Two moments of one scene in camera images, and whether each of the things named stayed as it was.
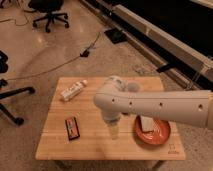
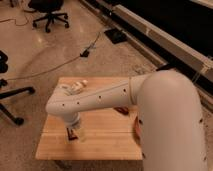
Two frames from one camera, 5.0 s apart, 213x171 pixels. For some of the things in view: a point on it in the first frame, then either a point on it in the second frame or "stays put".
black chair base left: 3,69 stays put
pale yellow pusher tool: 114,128 to 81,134
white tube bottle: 72,90 stays put
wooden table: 74,128 stays put
